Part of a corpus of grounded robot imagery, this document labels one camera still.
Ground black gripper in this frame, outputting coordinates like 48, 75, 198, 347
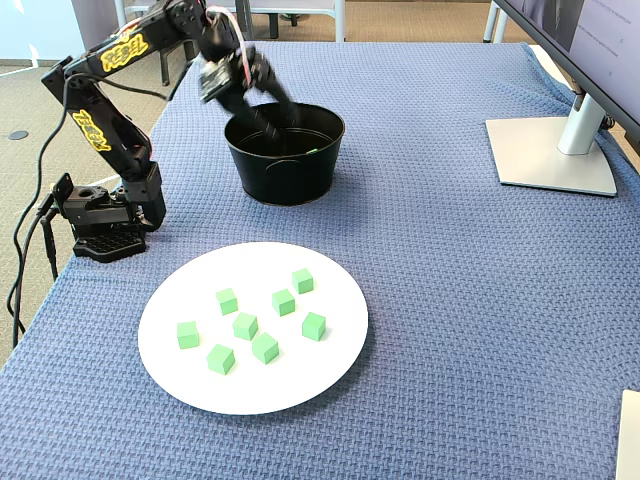
197, 9, 302, 141

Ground white round plate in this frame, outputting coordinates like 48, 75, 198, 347
137, 241, 370, 417

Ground black metal bucket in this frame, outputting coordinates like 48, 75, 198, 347
222, 101, 347, 207

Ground white table leg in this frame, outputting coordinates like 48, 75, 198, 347
482, 0, 509, 44

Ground blue woven table cloth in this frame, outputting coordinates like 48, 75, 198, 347
0, 39, 640, 480

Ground silver computer monitor with stand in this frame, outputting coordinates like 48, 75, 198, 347
484, 0, 640, 198

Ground white flat board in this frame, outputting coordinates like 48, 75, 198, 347
615, 389, 640, 480

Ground small camera circuit board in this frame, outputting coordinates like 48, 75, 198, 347
198, 58, 236, 105

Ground black camera cable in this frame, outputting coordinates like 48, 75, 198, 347
12, 59, 201, 241

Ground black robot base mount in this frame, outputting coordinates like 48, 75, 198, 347
49, 172, 149, 265

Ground thin black plug cable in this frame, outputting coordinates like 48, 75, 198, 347
38, 214, 59, 284

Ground thick black cable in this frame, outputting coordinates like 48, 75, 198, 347
5, 199, 54, 351

